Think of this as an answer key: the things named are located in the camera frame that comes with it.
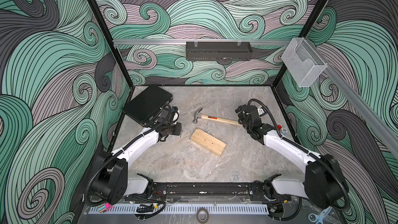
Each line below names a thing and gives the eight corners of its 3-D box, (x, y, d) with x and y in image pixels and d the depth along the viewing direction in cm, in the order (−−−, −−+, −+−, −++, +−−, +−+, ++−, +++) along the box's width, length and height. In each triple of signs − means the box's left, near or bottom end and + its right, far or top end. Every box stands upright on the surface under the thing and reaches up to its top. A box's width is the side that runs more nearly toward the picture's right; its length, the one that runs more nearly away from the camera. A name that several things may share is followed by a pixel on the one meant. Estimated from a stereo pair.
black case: (124, 113, 106) (121, 108, 102) (154, 89, 122) (152, 83, 117) (145, 128, 98) (142, 123, 94) (173, 100, 114) (172, 95, 109)
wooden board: (190, 140, 93) (190, 137, 90) (197, 130, 97) (197, 127, 94) (219, 158, 86) (220, 156, 83) (225, 147, 90) (226, 144, 87)
